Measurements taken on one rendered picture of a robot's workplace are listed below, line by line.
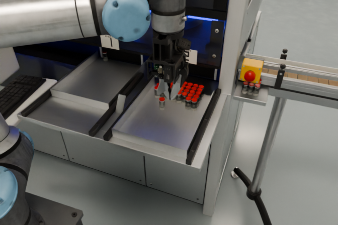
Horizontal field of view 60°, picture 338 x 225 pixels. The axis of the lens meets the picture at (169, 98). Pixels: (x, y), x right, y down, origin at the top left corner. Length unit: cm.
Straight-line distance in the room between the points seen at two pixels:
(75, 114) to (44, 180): 107
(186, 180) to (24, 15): 132
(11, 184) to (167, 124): 51
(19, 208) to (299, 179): 173
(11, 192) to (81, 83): 63
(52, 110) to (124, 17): 76
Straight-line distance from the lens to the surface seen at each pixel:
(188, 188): 169
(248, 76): 109
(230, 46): 108
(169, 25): 64
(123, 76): 129
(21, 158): 87
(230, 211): 188
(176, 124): 102
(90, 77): 131
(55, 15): 49
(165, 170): 164
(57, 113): 115
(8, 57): 158
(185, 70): 73
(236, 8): 103
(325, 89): 127
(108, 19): 46
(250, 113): 253
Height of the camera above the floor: 157
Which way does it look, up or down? 37 degrees down
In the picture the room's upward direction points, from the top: straight up
